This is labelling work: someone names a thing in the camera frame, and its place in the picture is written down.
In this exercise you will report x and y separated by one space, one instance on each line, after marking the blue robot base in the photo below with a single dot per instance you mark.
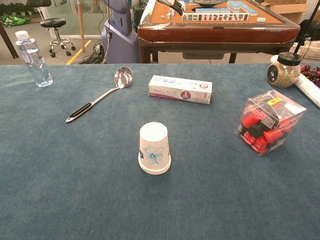
120 32

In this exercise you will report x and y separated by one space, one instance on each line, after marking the white pink toothpaste box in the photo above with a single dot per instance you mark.
180 89

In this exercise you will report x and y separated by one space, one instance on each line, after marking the transparent box red black items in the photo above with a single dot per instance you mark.
268 122

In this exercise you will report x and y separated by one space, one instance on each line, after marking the black robot hand background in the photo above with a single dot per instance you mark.
175 6

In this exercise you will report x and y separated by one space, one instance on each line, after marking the cardboard box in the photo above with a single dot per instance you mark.
287 8

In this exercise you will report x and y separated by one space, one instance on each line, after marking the white paper cup blue flower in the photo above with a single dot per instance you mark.
154 150

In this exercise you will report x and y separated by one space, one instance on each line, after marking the blue table cloth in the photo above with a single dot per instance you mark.
100 200

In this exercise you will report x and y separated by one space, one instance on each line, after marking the brown mahjong table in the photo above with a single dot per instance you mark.
215 32

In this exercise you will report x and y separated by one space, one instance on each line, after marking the row of mahjong tiles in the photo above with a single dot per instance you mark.
215 17

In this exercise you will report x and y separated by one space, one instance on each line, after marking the wooden pole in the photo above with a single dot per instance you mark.
81 25

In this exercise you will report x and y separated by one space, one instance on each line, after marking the glass jar black lid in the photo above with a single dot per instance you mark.
283 71

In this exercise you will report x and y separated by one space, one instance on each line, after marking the black swivel stool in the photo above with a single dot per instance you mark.
57 35

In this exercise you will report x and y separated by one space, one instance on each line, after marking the clear plastic water bottle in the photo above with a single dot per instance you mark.
33 60

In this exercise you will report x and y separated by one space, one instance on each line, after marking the white paper sheet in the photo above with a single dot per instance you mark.
308 90

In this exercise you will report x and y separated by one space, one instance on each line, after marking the red dried flowers bundle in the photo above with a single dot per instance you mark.
312 73

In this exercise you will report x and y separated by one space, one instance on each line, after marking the white plastic crate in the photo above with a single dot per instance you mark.
308 50

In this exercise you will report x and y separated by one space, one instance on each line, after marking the green bag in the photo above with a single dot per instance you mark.
12 20

